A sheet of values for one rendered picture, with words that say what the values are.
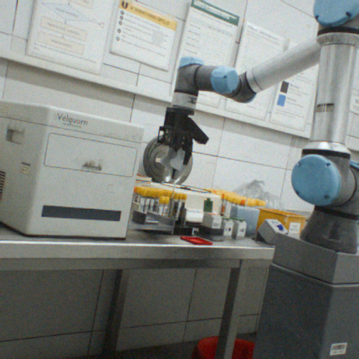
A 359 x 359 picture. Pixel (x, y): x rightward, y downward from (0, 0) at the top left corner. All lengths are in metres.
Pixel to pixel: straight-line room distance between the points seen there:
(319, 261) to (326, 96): 0.41
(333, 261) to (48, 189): 0.71
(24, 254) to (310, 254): 0.71
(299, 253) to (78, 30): 1.10
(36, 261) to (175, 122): 0.60
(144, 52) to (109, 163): 0.92
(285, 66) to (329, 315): 0.69
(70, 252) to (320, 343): 0.64
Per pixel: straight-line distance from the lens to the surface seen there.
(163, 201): 1.59
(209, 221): 1.70
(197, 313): 2.64
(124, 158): 1.37
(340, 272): 1.43
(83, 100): 2.03
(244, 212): 1.89
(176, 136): 1.60
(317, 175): 1.32
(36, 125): 1.28
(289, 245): 1.48
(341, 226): 1.46
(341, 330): 1.49
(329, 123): 1.36
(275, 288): 1.50
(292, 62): 1.59
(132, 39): 2.15
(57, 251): 1.27
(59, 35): 1.98
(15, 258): 1.23
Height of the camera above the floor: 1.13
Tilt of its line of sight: 3 degrees down
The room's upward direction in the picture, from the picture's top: 11 degrees clockwise
